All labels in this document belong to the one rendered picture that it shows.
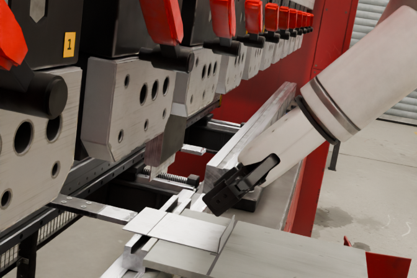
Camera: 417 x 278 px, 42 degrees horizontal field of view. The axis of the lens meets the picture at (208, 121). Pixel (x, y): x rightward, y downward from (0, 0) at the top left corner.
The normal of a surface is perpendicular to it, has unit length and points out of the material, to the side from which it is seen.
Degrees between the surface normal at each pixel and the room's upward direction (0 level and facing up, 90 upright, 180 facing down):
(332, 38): 90
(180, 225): 0
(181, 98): 90
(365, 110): 110
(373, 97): 103
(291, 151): 88
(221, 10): 140
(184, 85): 90
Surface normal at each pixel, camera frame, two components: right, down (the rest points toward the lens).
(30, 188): 0.96, 0.19
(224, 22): -0.26, 0.85
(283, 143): -0.20, 0.15
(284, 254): 0.14, -0.97
